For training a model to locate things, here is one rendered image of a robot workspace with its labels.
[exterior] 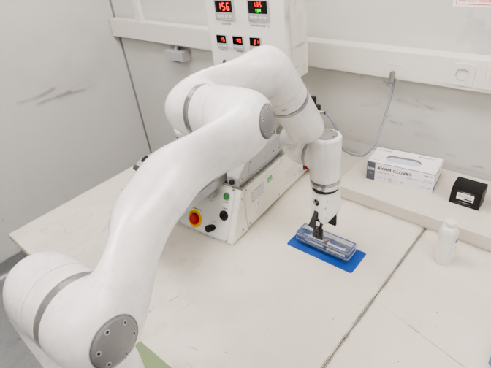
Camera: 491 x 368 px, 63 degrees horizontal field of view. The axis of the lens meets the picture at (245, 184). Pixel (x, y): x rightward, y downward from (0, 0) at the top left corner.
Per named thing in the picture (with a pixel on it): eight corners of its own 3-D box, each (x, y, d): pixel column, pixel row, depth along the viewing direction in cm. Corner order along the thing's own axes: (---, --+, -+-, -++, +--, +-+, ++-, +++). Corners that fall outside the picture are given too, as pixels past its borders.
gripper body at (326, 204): (327, 196, 108) (327, 228, 114) (346, 177, 114) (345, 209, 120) (303, 188, 112) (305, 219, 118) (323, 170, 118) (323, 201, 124)
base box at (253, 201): (245, 150, 184) (240, 115, 175) (319, 170, 164) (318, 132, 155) (161, 215, 150) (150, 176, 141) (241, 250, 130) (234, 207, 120)
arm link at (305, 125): (239, 104, 94) (288, 166, 118) (294, 120, 84) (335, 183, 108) (259, 74, 96) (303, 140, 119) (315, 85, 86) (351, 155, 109)
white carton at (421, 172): (376, 162, 156) (378, 145, 152) (440, 176, 144) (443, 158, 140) (365, 178, 148) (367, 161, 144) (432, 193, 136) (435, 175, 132)
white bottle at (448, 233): (438, 266, 116) (446, 228, 107) (430, 255, 120) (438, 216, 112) (455, 264, 116) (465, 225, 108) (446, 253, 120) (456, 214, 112)
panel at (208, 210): (164, 215, 149) (169, 166, 144) (227, 243, 133) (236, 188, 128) (160, 217, 147) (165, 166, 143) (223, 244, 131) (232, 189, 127)
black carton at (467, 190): (454, 193, 136) (458, 175, 132) (484, 201, 130) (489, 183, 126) (448, 201, 132) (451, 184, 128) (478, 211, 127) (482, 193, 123)
